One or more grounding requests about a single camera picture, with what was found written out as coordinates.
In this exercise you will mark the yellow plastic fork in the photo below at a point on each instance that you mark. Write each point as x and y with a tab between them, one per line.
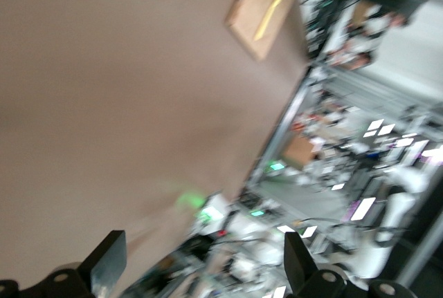
268	18

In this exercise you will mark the brown cardboard box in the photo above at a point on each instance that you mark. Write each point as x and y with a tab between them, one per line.
297	151

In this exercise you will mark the brown table cover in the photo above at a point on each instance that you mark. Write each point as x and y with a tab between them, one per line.
104	70

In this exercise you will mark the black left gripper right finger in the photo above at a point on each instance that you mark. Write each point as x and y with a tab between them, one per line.
297	263

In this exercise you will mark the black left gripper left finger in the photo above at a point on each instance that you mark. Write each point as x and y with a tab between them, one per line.
107	249

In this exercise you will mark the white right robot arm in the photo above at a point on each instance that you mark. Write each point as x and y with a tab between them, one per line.
249	249

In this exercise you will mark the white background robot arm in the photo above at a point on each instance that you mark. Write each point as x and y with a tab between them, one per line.
398	208

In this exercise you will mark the aluminium frame rail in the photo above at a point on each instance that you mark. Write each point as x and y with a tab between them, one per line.
277	132

